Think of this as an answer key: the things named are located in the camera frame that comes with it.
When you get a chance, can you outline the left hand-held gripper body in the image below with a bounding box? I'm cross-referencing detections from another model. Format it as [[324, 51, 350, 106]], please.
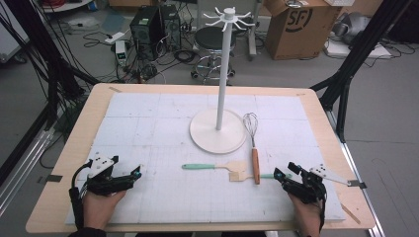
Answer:
[[86, 153, 127, 197]]

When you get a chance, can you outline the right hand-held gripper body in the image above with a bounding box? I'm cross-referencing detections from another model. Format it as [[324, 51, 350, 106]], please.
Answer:
[[285, 165, 350, 204]]

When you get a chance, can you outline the wire whisk with wooden handle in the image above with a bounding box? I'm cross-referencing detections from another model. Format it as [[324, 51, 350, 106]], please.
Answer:
[[242, 112, 261, 186]]

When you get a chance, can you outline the white hook stand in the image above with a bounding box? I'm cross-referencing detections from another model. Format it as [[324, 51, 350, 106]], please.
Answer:
[[189, 6, 256, 155]]

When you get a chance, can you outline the person's right hand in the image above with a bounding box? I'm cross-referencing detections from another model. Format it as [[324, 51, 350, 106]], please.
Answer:
[[289, 194, 322, 236]]

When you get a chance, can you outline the person's left hand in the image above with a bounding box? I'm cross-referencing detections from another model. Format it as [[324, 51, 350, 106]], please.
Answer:
[[82, 191, 126, 230]]

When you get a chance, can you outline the black tape piece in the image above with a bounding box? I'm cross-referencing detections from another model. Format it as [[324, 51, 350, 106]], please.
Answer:
[[37, 174, 63, 185], [346, 180, 368, 190]]

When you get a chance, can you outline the thin wooden stick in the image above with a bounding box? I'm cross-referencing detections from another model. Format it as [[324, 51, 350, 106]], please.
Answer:
[[340, 202, 362, 225]]

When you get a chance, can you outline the white grid mat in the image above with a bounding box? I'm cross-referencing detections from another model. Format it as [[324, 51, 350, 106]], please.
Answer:
[[64, 92, 347, 226]]

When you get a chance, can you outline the small white device with display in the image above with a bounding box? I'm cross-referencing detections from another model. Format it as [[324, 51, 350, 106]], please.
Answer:
[[114, 39, 128, 67]]

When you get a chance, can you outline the white power strip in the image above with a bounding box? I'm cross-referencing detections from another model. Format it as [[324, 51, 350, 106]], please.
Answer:
[[104, 31, 126, 45]]

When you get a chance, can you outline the brown cardboard box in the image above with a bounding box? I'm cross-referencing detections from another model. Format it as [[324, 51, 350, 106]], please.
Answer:
[[263, 0, 344, 61]]

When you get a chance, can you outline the white flat board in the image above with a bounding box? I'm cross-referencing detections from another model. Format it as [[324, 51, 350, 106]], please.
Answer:
[[323, 39, 393, 59]]

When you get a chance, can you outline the large black computer tower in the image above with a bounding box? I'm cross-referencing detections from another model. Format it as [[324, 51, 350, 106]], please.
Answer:
[[128, 5, 165, 62]]

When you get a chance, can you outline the slim black computer tower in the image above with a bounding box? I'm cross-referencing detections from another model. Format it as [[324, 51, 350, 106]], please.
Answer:
[[160, 3, 182, 52]]

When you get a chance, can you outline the grey rounded object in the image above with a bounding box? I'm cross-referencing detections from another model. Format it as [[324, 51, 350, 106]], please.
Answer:
[[332, 12, 372, 45]]

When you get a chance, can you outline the black round stool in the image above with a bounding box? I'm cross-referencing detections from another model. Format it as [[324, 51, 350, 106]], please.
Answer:
[[191, 25, 237, 86]]

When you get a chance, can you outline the white round table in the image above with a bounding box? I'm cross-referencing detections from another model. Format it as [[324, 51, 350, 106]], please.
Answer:
[[42, 0, 93, 14]]

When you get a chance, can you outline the white keyboard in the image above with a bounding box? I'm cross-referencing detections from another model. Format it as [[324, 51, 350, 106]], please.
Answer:
[[324, 0, 356, 8]]

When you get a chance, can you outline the right hand-held gripper black cable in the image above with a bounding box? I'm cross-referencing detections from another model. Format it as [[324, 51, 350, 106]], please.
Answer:
[[316, 190, 328, 232]]

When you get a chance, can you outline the hand-held gripper black cable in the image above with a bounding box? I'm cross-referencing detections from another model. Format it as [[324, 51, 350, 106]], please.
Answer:
[[316, 190, 328, 232], [68, 160, 94, 230]]

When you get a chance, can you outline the left hand-held gripper black cable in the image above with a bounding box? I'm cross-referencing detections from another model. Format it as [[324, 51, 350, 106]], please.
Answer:
[[68, 160, 94, 230]]

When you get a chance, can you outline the aluminium rail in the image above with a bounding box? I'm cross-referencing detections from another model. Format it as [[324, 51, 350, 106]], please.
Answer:
[[325, 110, 386, 237], [0, 126, 55, 216]]

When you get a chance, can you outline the coiled black cable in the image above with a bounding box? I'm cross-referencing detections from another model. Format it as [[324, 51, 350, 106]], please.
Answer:
[[173, 48, 196, 64]]

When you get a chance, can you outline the black metal stand with cables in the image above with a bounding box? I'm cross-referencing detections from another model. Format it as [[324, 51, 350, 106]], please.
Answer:
[[0, 0, 100, 129]]

